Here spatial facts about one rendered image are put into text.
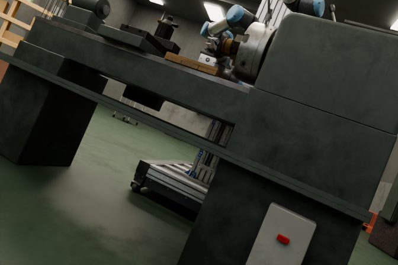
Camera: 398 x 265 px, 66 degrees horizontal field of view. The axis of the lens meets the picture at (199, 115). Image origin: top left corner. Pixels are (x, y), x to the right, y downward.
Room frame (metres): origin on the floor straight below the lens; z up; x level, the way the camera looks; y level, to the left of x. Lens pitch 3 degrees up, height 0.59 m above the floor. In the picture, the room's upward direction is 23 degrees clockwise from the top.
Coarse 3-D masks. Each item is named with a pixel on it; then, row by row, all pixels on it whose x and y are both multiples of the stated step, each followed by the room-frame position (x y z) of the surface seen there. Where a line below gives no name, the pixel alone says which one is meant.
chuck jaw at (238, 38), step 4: (236, 36) 1.50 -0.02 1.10; (240, 36) 1.50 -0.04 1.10; (244, 36) 1.47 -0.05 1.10; (248, 36) 1.47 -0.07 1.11; (232, 40) 1.59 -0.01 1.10; (236, 40) 1.50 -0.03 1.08; (240, 40) 1.49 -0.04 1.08; (244, 40) 1.47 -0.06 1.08; (232, 44) 1.58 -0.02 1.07; (236, 44) 1.54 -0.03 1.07; (232, 48) 1.61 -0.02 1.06; (236, 48) 1.58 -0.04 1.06
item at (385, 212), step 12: (396, 180) 4.71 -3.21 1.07; (396, 192) 4.61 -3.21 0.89; (384, 204) 4.75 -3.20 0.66; (396, 204) 4.52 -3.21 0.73; (384, 216) 4.64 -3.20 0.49; (396, 216) 4.50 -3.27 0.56; (384, 228) 4.68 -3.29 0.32; (396, 228) 4.46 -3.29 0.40; (372, 240) 4.84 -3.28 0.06; (384, 240) 4.59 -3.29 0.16; (396, 240) 4.38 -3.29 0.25; (384, 252) 4.52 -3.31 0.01; (396, 252) 4.33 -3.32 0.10
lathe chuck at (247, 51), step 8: (256, 24) 1.50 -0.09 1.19; (264, 24) 1.52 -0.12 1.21; (248, 32) 1.47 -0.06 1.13; (256, 32) 1.46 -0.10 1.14; (264, 32) 1.45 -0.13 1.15; (248, 40) 1.46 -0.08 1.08; (256, 40) 1.44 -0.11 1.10; (240, 48) 1.47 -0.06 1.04; (248, 48) 1.45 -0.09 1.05; (256, 48) 1.44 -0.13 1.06; (240, 56) 1.48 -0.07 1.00; (248, 56) 1.46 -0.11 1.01; (248, 64) 1.48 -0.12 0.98; (240, 72) 1.53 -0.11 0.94; (248, 72) 1.50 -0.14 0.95; (240, 80) 1.62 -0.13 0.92; (248, 80) 1.56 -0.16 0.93
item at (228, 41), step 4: (224, 40) 1.63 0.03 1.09; (228, 40) 1.62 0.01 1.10; (220, 44) 1.64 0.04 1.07; (224, 44) 1.63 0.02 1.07; (228, 44) 1.61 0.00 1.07; (220, 48) 1.65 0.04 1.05; (224, 48) 1.63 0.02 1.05; (228, 48) 1.62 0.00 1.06; (224, 52) 1.65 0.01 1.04; (228, 52) 1.63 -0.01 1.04; (232, 52) 1.63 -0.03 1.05; (236, 52) 1.66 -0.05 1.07
